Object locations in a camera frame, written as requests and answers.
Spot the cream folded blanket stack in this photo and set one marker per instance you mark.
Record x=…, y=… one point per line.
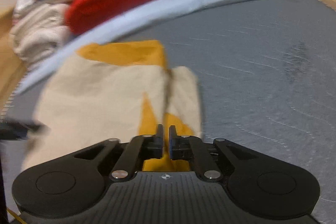
x=40, y=34

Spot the wooden bed headboard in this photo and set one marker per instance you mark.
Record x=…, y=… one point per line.
x=12, y=68

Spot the beige and mustard hoodie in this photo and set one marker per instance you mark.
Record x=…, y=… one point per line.
x=118, y=90

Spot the light blue folded sheet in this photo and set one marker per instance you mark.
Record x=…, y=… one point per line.
x=125, y=24

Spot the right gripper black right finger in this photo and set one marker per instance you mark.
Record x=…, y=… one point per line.
x=194, y=151

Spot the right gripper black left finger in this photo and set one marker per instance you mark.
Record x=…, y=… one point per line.
x=136, y=152

